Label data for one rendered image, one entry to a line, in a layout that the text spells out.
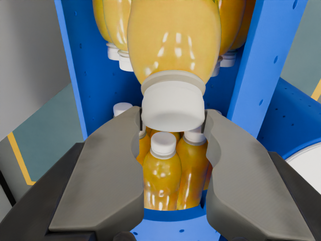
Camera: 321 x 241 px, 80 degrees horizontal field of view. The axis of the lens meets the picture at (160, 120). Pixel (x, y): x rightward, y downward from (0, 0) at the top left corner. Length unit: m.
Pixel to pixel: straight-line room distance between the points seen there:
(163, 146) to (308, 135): 0.39
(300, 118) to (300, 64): 1.11
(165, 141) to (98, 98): 0.16
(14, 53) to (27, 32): 0.08
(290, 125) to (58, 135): 1.75
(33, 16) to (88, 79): 0.33
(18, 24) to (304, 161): 0.73
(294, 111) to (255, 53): 0.48
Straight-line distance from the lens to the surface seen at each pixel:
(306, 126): 0.59
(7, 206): 2.81
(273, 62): 0.21
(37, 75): 0.64
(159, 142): 0.29
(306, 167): 0.58
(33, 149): 2.20
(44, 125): 1.95
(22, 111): 0.59
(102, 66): 0.38
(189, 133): 0.32
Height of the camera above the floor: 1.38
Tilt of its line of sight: 58 degrees down
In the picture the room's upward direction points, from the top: 177 degrees counter-clockwise
